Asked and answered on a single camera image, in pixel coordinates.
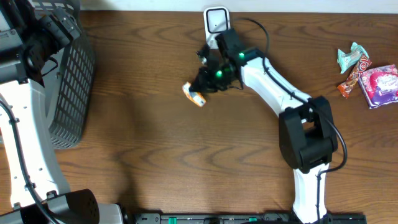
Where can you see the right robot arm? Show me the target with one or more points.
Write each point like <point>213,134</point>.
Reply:
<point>306,138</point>

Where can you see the red purple snack packet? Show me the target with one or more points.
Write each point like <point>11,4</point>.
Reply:
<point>379,85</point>

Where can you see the brown orange chocolate bar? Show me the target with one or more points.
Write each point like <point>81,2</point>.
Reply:
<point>347,86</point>

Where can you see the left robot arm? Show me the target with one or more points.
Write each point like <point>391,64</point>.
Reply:
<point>40,192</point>

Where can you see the teal snack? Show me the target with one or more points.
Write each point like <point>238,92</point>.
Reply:
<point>345,61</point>

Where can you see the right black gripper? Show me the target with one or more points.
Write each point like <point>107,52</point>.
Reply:
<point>205,86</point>

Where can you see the small orange juice carton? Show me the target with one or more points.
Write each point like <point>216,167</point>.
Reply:
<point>195,97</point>

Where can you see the grey plastic mesh basket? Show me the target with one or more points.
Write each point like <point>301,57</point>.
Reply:
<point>68,80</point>

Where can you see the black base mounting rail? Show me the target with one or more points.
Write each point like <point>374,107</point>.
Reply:
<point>272,218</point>

